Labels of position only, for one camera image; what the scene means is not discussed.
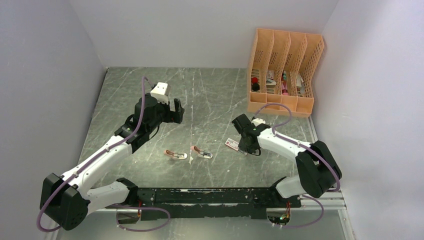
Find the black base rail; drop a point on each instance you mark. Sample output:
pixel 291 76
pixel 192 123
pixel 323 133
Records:
pixel 227 202

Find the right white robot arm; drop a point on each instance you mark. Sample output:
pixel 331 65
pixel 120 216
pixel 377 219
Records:
pixel 317 170

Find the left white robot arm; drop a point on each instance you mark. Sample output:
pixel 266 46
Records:
pixel 68 198

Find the red black item in organizer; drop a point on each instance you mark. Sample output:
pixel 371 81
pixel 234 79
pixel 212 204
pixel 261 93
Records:
pixel 255 85

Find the pink stapler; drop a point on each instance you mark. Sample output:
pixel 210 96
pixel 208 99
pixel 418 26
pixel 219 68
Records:
pixel 175 155
pixel 201 153

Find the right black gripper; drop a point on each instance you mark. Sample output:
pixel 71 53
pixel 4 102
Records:
pixel 249 149

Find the red white staple box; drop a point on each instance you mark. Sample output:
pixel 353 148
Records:
pixel 234 145

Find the orange file organizer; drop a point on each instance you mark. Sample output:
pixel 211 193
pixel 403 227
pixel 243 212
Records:
pixel 280 71

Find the pink items in organizer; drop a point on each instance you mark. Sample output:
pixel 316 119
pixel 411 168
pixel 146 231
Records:
pixel 271 84

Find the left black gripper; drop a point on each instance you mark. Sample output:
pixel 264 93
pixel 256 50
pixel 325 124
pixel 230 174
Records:
pixel 172 116

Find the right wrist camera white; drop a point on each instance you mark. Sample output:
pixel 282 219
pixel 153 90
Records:
pixel 258 121

